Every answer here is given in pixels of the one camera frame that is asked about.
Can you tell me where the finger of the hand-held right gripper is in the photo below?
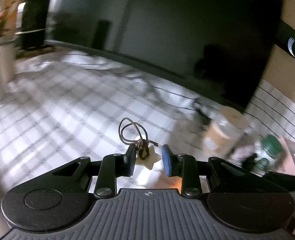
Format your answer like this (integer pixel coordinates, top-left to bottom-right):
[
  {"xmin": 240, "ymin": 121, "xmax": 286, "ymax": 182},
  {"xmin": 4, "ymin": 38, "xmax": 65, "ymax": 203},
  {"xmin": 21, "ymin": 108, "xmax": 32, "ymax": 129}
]
[{"xmin": 264, "ymin": 172, "xmax": 295, "ymax": 192}]

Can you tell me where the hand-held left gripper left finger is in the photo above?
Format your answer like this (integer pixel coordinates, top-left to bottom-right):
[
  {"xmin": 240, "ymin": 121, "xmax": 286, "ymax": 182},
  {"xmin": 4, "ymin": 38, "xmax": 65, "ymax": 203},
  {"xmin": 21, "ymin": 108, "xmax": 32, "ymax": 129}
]
[{"xmin": 51, "ymin": 144, "xmax": 137, "ymax": 198}]

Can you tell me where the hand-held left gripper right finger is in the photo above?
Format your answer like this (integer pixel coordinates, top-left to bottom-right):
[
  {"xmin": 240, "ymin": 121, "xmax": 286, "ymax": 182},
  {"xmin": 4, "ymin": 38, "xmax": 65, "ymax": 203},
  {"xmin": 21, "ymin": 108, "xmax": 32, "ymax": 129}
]
[{"xmin": 162, "ymin": 144, "xmax": 265, "ymax": 198}]

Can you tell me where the white star ornament with cord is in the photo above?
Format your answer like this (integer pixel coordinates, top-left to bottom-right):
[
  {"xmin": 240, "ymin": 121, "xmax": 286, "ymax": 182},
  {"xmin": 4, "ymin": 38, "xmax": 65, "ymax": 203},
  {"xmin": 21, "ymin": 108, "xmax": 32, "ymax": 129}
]
[{"xmin": 119, "ymin": 117, "xmax": 162, "ymax": 170}]

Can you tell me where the pink box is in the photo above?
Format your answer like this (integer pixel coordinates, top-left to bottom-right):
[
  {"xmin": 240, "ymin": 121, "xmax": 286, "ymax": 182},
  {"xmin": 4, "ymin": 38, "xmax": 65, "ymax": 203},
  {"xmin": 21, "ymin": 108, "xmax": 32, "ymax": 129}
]
[{"xmin": 275, "ymin": 136, "xmax": 295, "ymax": 178}]

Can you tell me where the jar with green lid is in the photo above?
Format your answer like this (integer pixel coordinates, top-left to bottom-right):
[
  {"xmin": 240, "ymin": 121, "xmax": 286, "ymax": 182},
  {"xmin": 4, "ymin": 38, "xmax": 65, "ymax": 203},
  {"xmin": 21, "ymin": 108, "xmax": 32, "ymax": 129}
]
[{"xmin": 254, "ymin": 134, "xmax": 285, "ymax": 175}]

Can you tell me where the white jar with beige lid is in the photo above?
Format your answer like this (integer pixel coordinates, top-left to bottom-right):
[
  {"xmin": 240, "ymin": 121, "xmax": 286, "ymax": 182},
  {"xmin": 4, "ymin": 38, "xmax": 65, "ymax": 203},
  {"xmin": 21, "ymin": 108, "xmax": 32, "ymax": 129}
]
[{"xmin": 203, "ymin": 106, "xmax": 250, "ymax": 155}]

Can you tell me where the white black checked tablecloth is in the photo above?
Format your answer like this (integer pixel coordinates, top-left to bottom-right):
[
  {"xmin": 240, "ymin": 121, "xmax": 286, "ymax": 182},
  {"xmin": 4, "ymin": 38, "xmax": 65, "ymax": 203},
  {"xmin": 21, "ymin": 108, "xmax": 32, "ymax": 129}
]
[{"xmin": 0, "ymin": 50, "xmax": 295, "ymax": 189}]

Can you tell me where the large black monitor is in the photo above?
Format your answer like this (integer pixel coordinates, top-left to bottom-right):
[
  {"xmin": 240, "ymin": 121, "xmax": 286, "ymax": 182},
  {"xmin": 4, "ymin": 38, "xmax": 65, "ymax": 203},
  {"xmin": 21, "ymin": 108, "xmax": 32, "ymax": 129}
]
[{"xmin": 44, "ymin": 0, "xmax": 284, "ymax": 113}]

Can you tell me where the black speaker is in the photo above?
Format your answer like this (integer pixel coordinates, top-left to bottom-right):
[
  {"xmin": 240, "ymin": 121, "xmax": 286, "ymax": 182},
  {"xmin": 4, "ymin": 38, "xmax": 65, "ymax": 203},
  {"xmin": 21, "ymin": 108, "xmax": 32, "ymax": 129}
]
[{"xmin": 21, "ymin": 0, "xmax": 51, "ymax": 52}]

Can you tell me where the black ring light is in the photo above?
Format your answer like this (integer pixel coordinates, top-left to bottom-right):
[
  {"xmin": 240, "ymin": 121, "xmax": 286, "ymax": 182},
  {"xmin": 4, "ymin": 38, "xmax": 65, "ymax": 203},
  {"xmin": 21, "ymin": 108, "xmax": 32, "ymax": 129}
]
[{"xmin": 275, "ymin": 20, "xmax": 295, "ymax": 70}]

